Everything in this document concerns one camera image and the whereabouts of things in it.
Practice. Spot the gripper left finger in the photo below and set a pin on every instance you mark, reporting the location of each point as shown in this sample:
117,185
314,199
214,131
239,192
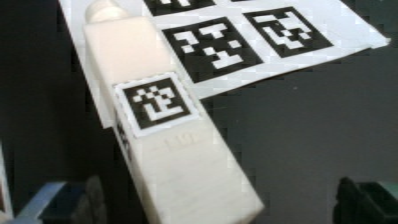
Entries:
69,203

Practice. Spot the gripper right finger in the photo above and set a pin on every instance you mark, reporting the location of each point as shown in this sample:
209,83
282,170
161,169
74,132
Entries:
367,202

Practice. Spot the fiducial marker sheet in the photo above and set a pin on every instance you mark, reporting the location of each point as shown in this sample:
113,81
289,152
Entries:
229,41

